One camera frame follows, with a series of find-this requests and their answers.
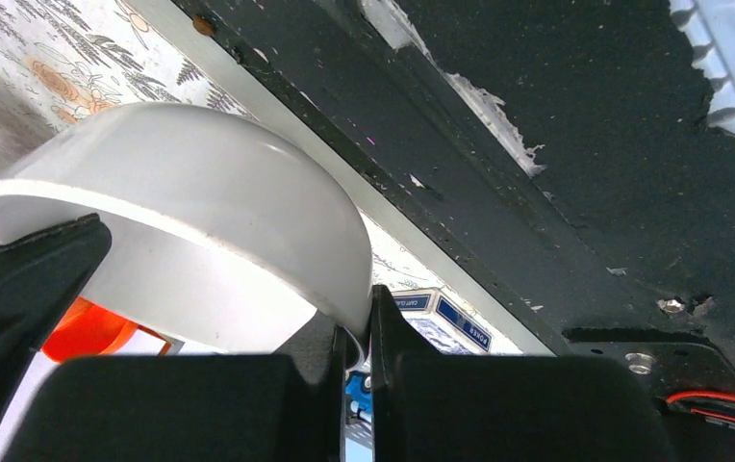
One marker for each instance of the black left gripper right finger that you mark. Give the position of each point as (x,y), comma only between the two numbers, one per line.
(432,406)

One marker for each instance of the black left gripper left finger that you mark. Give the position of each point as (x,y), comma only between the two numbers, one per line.
(283,406)

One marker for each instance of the white plastic bowl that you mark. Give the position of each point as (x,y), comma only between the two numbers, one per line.
(223,232)

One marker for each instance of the orange bowl front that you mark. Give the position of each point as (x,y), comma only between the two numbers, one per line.
(87,329)

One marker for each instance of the blue playing card deck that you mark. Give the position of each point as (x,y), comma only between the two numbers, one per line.
(442,322)

